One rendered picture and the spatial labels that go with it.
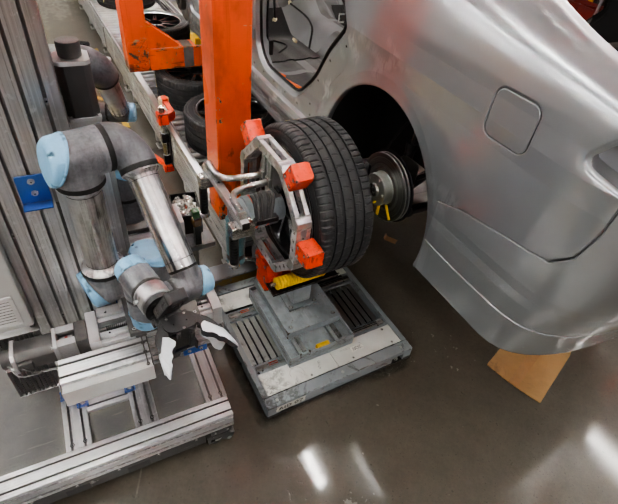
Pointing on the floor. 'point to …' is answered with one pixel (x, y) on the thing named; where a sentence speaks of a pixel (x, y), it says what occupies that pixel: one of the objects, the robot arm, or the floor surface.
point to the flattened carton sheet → (529, 371)
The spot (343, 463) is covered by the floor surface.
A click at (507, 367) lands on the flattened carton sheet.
